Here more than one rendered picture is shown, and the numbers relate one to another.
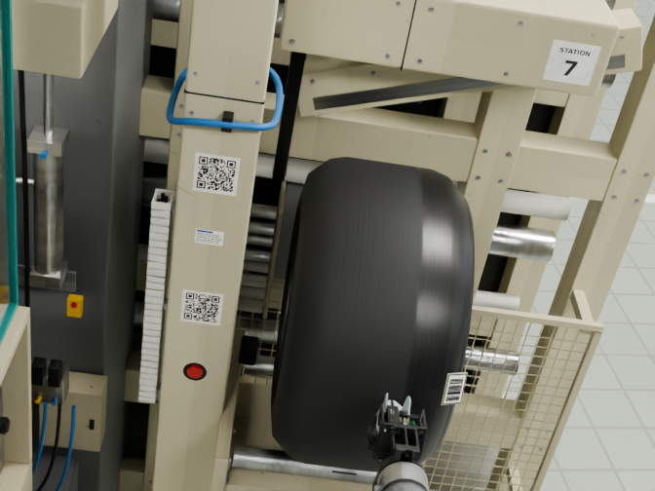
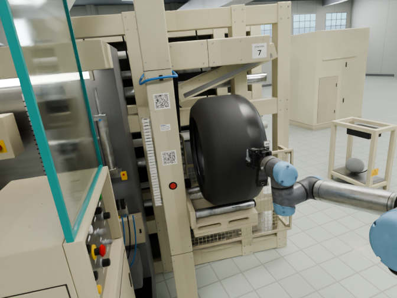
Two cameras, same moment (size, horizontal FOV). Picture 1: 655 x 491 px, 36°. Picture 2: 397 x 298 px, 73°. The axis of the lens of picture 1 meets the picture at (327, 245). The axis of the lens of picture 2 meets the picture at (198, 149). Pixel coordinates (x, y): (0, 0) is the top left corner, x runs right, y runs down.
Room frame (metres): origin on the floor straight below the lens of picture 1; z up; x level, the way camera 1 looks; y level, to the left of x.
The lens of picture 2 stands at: (0.15, 0.16, 1.69)
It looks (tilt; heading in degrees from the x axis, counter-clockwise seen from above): 18 degrees down; 355
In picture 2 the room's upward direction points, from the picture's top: 5 degrees counter-clockwise
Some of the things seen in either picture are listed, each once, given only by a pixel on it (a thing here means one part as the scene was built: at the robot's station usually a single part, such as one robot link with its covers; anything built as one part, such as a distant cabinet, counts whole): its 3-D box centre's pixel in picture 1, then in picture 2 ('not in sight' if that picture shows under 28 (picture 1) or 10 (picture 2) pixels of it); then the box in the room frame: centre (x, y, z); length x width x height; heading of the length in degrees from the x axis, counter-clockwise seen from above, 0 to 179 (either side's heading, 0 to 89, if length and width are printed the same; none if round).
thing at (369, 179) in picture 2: not in sight; (359, 154); (3.05, -2.05, 0.40); 0.60 x 0.35 x 0.80; 14
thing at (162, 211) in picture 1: (158, 302); (153, 163); (1.49, 0.30, 1.19); 0.05 x 0.04 x 0.48; 5
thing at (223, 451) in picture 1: (230, 405); (187, 201); (1.56, 0.14, 0.90); 0.40 x 0.03 x 0.10; 5
